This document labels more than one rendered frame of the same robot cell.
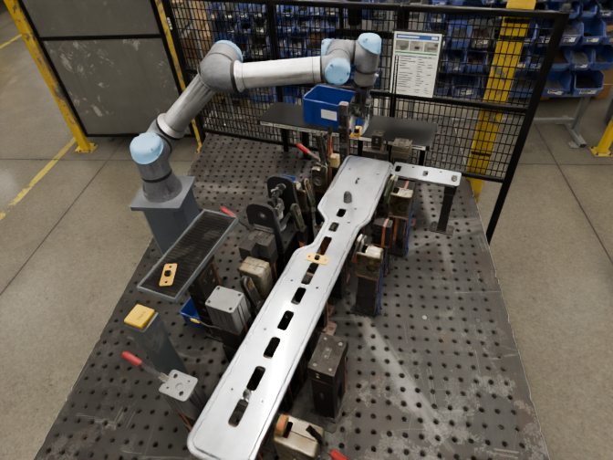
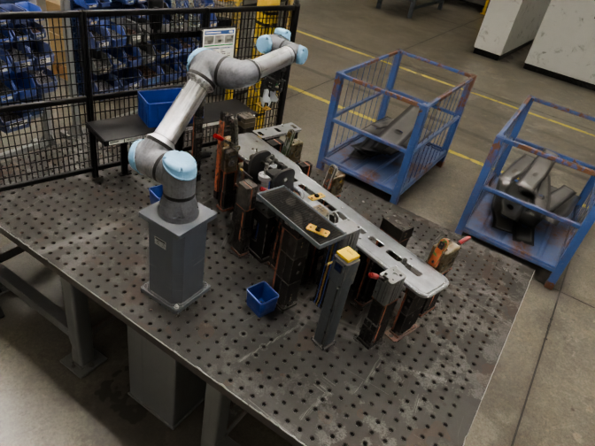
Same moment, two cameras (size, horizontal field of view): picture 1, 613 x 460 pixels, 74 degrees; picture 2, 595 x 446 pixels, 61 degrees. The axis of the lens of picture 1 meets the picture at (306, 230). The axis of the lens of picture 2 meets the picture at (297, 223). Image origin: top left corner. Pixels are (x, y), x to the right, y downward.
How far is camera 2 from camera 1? 1.93 m
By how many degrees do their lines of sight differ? 55
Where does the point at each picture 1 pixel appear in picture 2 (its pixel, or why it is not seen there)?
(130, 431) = (340, 383)
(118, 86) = not seen: outside the picture
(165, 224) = (197, 242)
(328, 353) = (399, 221)
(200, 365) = (307, 324)
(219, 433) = (423, 281)
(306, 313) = (359, 219)
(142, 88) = not seen: outside the picture
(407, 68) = not seen: hidden behind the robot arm
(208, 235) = (289, 202)
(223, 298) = (347, 226)
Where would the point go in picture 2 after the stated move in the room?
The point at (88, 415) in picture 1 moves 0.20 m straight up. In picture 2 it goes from (306, 410) to (317, 374)
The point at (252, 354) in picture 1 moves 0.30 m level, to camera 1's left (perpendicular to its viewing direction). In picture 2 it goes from (375, 250) to (353, 294)
